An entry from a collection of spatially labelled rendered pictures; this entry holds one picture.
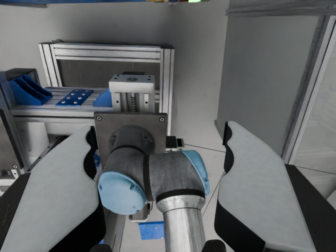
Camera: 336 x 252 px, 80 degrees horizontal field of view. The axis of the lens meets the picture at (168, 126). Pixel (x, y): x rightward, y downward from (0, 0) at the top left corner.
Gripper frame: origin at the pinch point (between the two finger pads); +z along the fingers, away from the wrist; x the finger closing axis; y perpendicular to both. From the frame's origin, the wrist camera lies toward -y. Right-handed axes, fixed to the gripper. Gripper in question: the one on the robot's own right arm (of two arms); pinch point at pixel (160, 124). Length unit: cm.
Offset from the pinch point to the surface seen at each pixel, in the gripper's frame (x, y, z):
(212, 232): 57, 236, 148
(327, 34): 46, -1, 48
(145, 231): -27, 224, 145
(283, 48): 45, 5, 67
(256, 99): 45, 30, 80
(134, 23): -18, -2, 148
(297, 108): 45, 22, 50
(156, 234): -13, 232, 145
